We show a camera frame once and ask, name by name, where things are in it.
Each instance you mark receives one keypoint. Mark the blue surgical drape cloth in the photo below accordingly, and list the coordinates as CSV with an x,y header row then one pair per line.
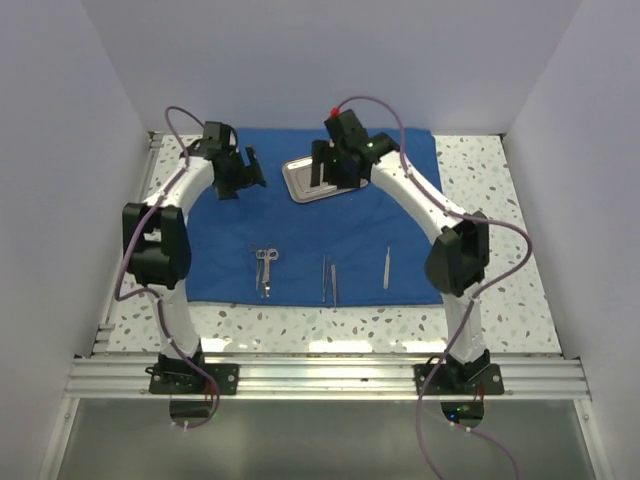
x,y
353,229

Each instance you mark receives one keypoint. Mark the stainless steel instrument tray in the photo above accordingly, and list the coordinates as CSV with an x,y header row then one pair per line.
x,y
297,177

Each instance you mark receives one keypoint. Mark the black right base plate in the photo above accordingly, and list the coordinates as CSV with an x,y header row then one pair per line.
x,y
446,382

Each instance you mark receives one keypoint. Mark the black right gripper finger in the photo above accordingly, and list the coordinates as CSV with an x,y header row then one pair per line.
x,y
319,152
332,172

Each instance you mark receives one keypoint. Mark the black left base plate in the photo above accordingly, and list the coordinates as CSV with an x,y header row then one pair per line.
x,y
186,381

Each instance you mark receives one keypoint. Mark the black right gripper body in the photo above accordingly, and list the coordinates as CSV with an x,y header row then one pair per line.
x,y
349,180

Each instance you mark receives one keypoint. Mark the aluminium mounting rail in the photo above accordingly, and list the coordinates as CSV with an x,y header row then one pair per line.
x,y
326,369

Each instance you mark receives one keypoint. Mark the broad steel tweezers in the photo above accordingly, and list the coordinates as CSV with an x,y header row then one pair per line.
x,y
387,264

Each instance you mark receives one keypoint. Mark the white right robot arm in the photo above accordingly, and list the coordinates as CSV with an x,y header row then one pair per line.
x,y
459,241

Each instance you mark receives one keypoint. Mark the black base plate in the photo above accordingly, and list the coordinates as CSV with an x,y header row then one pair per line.
x,y
186,381
446,382

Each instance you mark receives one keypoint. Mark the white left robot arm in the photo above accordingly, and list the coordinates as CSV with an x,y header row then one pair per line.
x,y
157,250

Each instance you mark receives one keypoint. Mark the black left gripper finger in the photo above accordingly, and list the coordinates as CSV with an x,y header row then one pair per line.
x,y
249,179
253,166

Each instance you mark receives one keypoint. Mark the thin steel tweezers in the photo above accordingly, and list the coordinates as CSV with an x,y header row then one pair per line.
x,y
325,268

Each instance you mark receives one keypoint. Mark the steel surgical scissors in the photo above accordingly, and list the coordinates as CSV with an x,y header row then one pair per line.
x,y
265,257

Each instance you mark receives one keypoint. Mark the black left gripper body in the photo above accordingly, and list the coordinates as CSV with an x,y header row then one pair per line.
x,y
235,169

